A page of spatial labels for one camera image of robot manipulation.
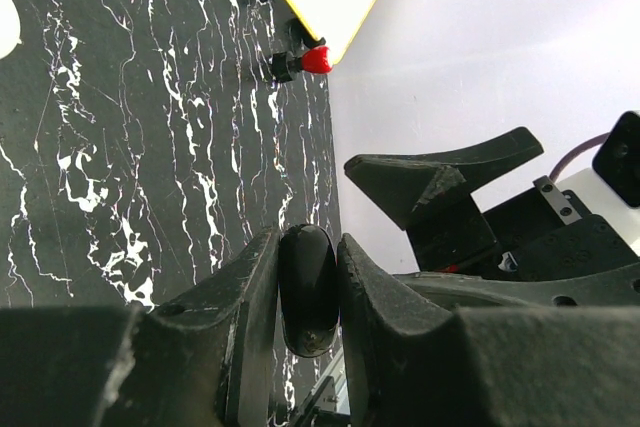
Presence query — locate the white earbud charging case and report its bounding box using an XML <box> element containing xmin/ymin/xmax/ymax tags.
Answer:
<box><xmin>0</xmin><ymin>0</ymin><xmax>21</xmax><ymax>59</ymax></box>

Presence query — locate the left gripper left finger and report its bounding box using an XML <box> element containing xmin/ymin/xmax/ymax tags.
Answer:
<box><xmin>1</xmin><ymin>227</ymin><xmax>280</xmax><ymax>426</ymax></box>

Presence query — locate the red emergency stop button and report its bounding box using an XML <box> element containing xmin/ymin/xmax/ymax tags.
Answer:
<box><xmin>271</xmin><ymin>45</ymin><xmax>333</xmax><ymax>83</ymax></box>

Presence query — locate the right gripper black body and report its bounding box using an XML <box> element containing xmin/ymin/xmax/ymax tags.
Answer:
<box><xmin>407</xmin><ymin>191</ymin><xmax>638</xmax><ymax>282</ymax></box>

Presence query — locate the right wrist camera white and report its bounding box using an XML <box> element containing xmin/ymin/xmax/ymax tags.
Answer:
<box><xmin>548</xmin><ymin>110</ymin><xmax>639</xmax><ymax>252</ymax></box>

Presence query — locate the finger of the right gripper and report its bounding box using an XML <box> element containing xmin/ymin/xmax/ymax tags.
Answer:
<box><xmin>344</xmin><ymin>127</ymin><xmax>544</xmax><ymax>231</ymax></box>
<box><xmin>395</xmin><ymin>263</ymin><xmax>639</xmax><ymax>308</ymax></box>

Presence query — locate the aluminium rail frame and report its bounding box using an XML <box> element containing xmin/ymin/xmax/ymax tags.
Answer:
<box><xmin>288</xmin><ymin>347</ymin><xmax>351</xmax><ymax>427</ymax></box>

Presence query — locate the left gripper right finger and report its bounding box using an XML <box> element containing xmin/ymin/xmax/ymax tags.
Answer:
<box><xmin>337</xmin><ymin>236</ymin><xmax>639</xmax><ymax>426</ymax></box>

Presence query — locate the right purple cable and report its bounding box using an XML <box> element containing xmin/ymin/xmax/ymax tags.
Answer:
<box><xmin>547</xmin><ymin>131</ymin><xmax>614</xmax><ymax>182</ymax></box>

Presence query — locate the black earbud charging case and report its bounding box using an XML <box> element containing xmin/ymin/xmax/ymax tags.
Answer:
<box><xmin>277</xmin><ymin>224</ymin><xmax>339</xmax><ymax>358</ymax></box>

